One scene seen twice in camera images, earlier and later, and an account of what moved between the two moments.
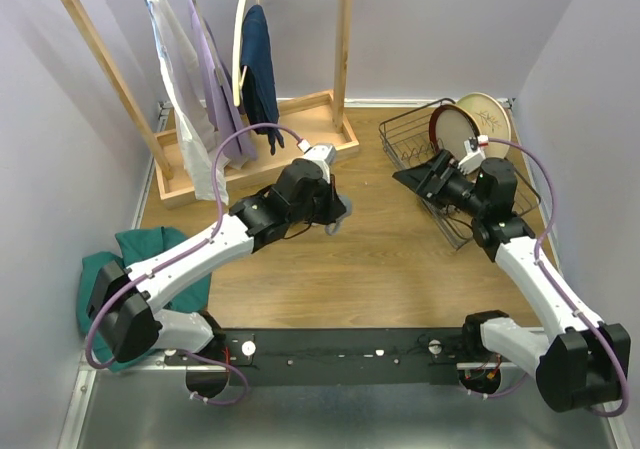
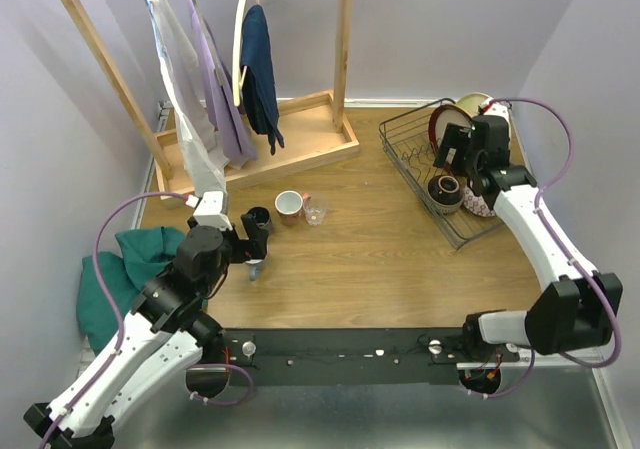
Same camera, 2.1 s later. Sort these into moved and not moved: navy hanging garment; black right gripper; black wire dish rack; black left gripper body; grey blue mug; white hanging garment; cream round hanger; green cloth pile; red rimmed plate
Moved: black left gripper body; black right gripper; grey blue mug
Not moved: navy hanging garment; green cloth pile; cream round hanger; red rimmed plate; white hanging garment; black wire dish rack
